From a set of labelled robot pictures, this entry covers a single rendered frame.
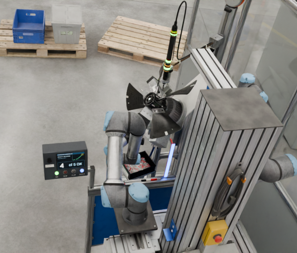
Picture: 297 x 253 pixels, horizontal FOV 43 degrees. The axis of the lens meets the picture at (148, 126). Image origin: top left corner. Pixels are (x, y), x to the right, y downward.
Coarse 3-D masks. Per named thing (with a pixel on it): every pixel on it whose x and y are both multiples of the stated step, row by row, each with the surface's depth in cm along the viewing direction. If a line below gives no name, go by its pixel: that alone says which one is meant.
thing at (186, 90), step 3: (195, 81) 268; (189, 84) 272; (192, 84) 265; (186, 87) 265; (189, 87) 262; (192, 87) 259; (177, 90) 269; (180, 90) 265; (183, 90) 262; (186, 90) 259; (189, 90) 257; (171, 93) 269; (174, 93) 265; (177, 93) 262; (180, 93) 259; (183, 93) 257; (186, 93) 255; (165, 96) 270
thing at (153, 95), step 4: (152, 92) 278; (148, 96) 279; (152, 96) 276; (156, 96) 274; (144, 100) 280; (148, 100) 277; (152, 100) 275; (156, 100) 274; (164, 100) 282; (144, 104) 277; (148, 104) 274; (156, 104) 275; (160, 104) 277; (164, 104) 280; (148, 108) 279; (164, 108) 278
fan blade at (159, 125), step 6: (156, 114) 270; (162, 114) 271; (156, 120) 266; (162, 120) 265; (168, 120) 266; (156, 126) 262; (162, 126) 261; (168, 126) 261; (174, 126) 260; (180, 126) 260; (156, 132) 259; (162, 132) 258; (168, 132) 257; (174, 132) 256; (150, 138) 258
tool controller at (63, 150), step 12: (48, 144) 228; (60, 144) 229; (72, 144) 230; (84, 144) 231; (48, 156) 221; (60, 156) 223; (72, 156) 225; (84, 156) 227; (48, 168) 224; (72, 168) 229; (84, 168) 231
